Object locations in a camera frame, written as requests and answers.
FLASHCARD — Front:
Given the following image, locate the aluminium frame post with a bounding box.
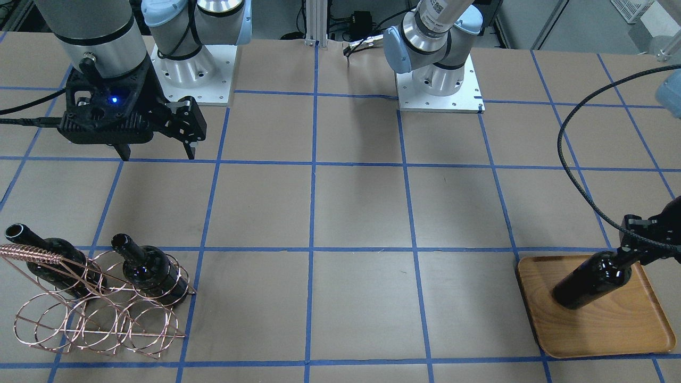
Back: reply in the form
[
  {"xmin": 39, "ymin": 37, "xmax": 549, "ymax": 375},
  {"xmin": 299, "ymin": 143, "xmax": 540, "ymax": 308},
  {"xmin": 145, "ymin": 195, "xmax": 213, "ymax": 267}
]
[{"xmin": 304, "ymin": 0, "xmax": 329, "ymax": 50}]

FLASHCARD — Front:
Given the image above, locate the copper wire bottle basket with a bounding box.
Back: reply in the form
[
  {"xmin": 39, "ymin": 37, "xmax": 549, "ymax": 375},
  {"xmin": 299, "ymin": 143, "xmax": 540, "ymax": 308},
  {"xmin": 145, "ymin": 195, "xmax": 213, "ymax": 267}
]
[{"xmin": 2, "ymin": 243, "xmax": 186, "ymax": 359}]

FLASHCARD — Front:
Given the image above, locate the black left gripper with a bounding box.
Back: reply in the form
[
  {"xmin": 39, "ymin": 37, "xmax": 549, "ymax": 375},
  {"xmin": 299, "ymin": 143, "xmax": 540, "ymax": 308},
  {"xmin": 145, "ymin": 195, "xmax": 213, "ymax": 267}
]
[{"xmin": 620, "ymin": 197, "xmax": 680, "ymax": 265}]

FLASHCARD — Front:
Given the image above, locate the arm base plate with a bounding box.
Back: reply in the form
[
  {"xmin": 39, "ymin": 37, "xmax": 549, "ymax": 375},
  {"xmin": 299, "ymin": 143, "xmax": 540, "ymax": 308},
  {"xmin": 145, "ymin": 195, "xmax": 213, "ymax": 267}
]
[
  {"xmin": 150, "ymin": 45, "xmax": 239, "ymax": 107},
  {"xmin": 395, "ymin": 54, "xmax": 486, "ymax": 114}
]

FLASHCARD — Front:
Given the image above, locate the black braided cable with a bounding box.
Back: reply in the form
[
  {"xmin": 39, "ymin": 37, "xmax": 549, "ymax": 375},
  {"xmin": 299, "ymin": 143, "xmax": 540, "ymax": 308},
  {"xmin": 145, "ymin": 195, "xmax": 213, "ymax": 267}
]
[{"xmin": 557, "ymin": 65, "xmax": 681, "ymax": 251}]

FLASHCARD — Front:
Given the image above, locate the dark wine bottle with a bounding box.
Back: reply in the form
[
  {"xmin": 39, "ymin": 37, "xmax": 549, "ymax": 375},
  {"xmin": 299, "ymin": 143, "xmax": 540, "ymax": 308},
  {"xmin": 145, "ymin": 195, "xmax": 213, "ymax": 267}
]
[
  {"xmin": 552, "ymin": 247, "xmax": 640, "ymax": 310},
  {"xmin": 111, "ymin": 233, "xmax": 189, "ymax": 307},
  {"xmin": 5, "ymin": 223, "xmax": 109, "ymax": 299}
]

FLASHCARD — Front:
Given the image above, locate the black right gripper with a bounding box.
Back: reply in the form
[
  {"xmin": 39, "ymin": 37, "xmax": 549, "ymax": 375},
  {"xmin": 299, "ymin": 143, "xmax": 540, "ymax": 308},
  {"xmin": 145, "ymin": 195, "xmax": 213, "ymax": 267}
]
[{"xmin": 58, "ymin": 56, "xmax": 207, "ymax": 162}]

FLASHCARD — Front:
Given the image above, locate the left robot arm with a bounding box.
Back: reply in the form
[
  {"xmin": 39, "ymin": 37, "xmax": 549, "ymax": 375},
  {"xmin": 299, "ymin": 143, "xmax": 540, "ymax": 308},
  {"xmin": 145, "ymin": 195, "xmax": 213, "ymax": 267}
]
[{"xmin": 383, "ymin": 1, "xmax": 679, "ymax": 265}]

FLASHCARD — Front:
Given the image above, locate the wooden tray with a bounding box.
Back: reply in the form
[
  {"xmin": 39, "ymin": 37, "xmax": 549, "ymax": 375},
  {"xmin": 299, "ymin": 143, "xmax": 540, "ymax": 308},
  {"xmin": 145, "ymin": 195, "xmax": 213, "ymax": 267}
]
[{"xmin": 517, "ymin": 255, "xmax": 677, "ymax": 359}]

